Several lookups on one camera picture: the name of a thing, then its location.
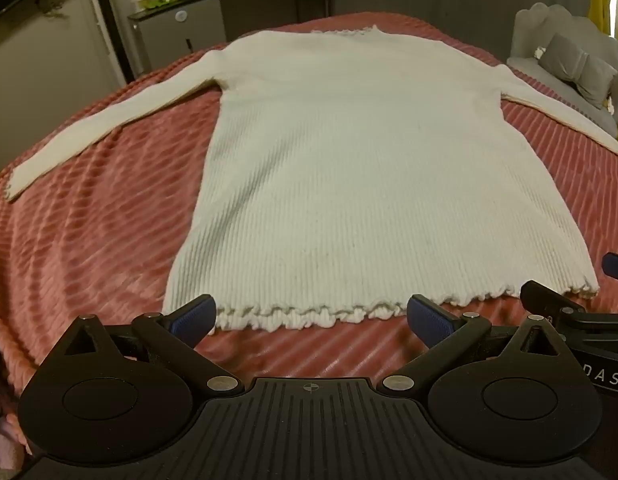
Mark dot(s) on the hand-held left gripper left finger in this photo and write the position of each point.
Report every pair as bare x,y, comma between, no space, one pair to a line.
195,317

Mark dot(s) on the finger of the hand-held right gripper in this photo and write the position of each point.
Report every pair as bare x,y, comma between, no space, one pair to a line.
616,264
541,296

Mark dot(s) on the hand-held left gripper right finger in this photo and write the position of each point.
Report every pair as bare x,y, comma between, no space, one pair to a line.
429,320

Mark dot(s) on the white ribbed knit sweater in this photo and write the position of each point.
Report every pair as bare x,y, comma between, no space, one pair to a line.
359,160

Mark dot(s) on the pink ribbed blanket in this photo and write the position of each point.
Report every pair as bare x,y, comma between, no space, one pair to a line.
114,210

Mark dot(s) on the grey bow pillow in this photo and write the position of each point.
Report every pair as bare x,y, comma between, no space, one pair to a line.
579,67

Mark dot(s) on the grey scalloped chair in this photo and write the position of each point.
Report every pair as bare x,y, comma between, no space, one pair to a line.
529,35

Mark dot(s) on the grey drawer cabinet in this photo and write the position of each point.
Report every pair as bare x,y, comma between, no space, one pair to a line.
181,42

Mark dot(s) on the round white button light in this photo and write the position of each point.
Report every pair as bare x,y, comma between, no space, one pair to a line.
180,16

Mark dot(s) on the white framed standing mirror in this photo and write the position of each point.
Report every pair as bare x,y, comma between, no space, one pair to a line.
101,20

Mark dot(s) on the green packet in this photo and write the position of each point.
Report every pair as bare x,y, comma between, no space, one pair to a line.
166,0

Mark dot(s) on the small white box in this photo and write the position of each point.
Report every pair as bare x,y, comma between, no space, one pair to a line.
141,3

